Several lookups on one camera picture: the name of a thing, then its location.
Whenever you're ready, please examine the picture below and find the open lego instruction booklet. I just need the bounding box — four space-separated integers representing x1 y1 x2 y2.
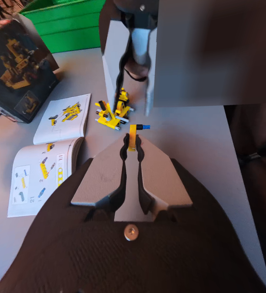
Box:
7 93 92 218

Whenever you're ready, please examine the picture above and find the green plastic bin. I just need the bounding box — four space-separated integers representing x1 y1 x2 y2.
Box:
20 0 106 54

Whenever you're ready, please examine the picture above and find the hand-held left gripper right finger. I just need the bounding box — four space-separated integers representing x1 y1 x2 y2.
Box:
136 134 193 215

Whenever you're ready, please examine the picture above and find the person's right hand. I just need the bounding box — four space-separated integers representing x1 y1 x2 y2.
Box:
124 58 149 79

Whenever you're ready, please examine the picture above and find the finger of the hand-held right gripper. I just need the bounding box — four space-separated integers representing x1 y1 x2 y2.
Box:
102 20 131 115
144 27 158 117

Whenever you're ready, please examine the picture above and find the yellow lego beam with pin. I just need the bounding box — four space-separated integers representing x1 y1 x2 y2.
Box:
128 124 151 152

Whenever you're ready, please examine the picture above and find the black lego set box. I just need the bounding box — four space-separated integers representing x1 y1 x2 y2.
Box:
0 14 60 124

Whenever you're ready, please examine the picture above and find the yellow lego vehicle model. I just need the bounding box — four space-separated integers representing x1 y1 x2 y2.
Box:
95 88 135 131

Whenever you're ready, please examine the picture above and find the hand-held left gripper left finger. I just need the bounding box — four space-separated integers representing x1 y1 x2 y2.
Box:
71 133 130 213

